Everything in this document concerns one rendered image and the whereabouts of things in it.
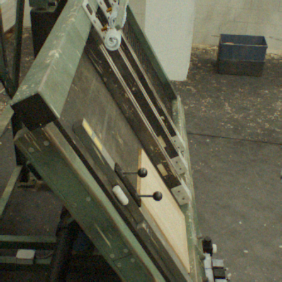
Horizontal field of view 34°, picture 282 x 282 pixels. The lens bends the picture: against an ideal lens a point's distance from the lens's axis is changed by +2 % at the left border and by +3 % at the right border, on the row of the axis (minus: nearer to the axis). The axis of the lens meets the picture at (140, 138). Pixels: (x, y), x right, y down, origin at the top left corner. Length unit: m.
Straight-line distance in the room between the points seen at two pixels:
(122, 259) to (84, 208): 0.25
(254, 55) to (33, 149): 5.22
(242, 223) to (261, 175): 0.74
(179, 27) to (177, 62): 0.45
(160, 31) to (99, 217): 4.60
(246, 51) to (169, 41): 1.07
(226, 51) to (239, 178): 2.41
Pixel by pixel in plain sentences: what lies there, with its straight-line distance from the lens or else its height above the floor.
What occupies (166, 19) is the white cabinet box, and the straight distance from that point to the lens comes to 5.86.
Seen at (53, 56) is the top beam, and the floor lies 1.96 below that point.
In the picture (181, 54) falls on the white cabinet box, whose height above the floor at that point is 0.36.
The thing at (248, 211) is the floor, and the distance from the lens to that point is 4.01.
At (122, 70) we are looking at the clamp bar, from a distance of 2.43.
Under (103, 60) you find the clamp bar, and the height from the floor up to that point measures 1.72.
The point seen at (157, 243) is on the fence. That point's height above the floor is 1.18.
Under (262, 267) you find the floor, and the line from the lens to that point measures 3.58.
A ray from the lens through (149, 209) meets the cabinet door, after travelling 1.96.
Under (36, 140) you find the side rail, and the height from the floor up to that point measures 1.81.
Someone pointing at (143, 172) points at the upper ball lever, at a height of 1.56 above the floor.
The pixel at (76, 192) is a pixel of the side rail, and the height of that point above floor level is 1.62.
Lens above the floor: 2.51
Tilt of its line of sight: 32 degrees down
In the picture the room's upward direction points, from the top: 3 degrees clockwise
